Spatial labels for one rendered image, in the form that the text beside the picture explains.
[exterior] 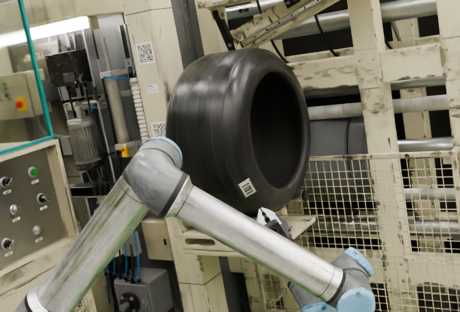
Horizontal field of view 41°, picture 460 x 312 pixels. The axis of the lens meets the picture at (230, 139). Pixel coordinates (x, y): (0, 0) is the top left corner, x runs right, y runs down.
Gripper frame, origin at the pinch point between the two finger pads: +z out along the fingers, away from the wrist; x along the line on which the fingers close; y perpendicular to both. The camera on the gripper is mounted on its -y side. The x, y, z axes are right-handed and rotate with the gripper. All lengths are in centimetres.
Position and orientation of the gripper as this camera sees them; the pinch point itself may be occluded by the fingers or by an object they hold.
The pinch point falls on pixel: (261, 210)
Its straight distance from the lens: 185.9
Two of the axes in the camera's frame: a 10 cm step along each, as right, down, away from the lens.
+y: 3.2, 5.8, 7.5
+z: -3.9, -6.4, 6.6
